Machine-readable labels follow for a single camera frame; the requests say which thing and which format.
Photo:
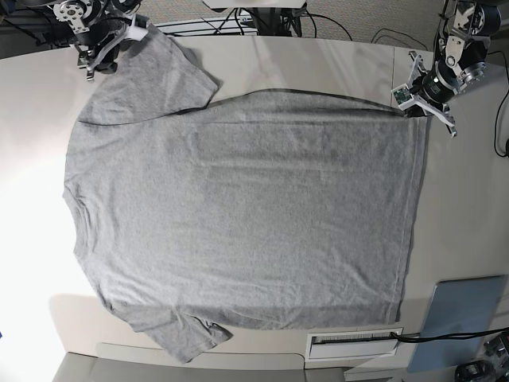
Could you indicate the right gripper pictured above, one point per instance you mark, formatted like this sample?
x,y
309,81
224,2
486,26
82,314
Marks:
x,y
98,45

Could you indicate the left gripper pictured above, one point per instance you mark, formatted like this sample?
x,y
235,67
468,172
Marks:
x,y
432,90

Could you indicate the grey T-shirt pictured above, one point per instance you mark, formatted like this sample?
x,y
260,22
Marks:
x,y
277,209

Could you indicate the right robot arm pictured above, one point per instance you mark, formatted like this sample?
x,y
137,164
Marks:
x,y
91,11

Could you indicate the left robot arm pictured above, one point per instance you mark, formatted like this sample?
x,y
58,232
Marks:
x,y
460,49

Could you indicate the blue-grey pad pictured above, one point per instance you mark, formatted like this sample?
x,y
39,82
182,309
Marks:
x,y
457,306

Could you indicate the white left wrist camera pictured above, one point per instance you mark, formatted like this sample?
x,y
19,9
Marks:
x,y
403,97

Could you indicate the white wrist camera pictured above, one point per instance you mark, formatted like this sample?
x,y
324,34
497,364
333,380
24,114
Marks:
x,y
138,28
403,97

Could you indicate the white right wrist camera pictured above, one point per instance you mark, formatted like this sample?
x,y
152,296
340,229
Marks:
x,y
138,28

